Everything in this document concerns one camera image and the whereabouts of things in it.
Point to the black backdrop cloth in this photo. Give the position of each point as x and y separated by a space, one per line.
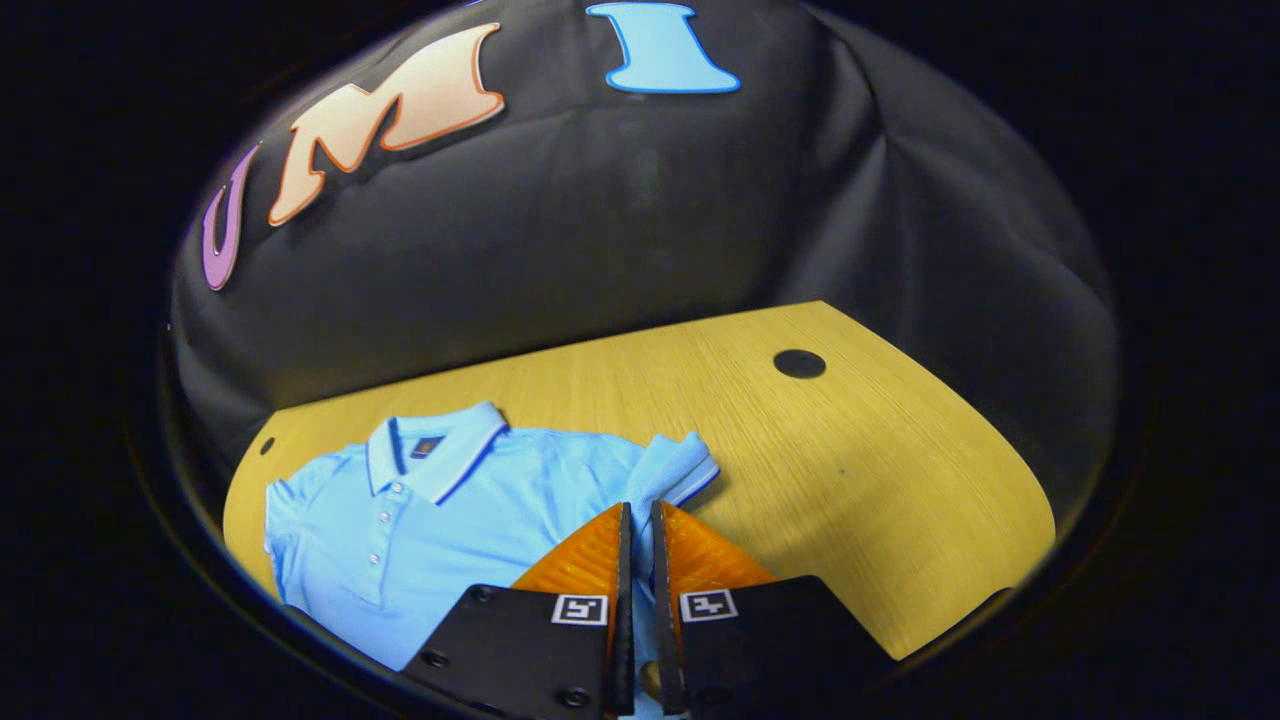
620 230

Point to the light blue polo T-shirt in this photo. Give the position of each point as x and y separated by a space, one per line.
470 520

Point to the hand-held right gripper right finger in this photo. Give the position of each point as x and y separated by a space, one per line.
760 640

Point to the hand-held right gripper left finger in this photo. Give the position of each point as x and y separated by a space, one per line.
520 650

